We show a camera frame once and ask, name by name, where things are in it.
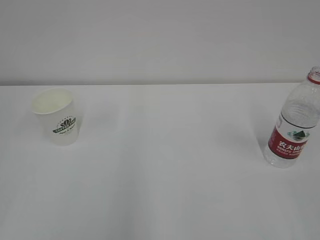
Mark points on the white paper coffee cup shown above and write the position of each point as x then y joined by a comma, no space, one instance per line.
56,113

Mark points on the clear red-label water bottle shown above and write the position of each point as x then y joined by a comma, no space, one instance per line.
299,116

